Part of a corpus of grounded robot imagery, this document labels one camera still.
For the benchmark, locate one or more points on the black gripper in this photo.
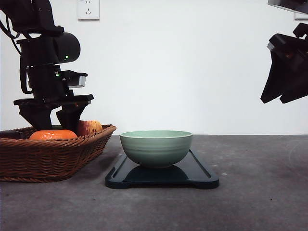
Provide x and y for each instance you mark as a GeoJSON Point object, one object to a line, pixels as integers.
{"type": "Point", "coordinates": [50, 90]}
{"type": "Point", "coordinates": [289, 56]}

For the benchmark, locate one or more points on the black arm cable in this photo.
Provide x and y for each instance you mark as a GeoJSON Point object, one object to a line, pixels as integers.
{"type": "Point", "coordinates": [19, 51]}

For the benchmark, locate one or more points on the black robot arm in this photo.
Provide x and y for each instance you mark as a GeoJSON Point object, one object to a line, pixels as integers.
{"type": "Point", "coordinates": [41, 55]}

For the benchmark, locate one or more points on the orange tangerine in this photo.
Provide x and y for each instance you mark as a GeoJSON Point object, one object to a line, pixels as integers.
{"type": "Point", "coordinates": [53, 134]}

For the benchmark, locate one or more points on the brown wicker basket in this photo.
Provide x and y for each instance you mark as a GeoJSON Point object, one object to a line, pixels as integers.
{"type": "Point", "coordinates": [41, 161]}

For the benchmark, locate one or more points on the red yellow apple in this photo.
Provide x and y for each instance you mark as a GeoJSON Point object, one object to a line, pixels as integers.
{"type": "Point", "coordinates": [86, 127]}

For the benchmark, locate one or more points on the white wall power socket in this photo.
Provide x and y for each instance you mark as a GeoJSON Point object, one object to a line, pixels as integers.
{"type": "Point", "coordinates": [88, 11]}

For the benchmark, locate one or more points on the dark rectangular tray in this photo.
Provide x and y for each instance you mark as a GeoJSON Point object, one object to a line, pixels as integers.
{"type": "Point", "coordinates": [192, 172]}

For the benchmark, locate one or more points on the light green bowl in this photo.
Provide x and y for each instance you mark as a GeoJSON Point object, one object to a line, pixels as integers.
{"type": "Point", "coordinates": [156, 148]}

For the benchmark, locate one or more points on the dark purple eggplant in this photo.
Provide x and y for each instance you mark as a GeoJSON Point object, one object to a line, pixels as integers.
{"type": "Point", "coordinates": [14, 135]}

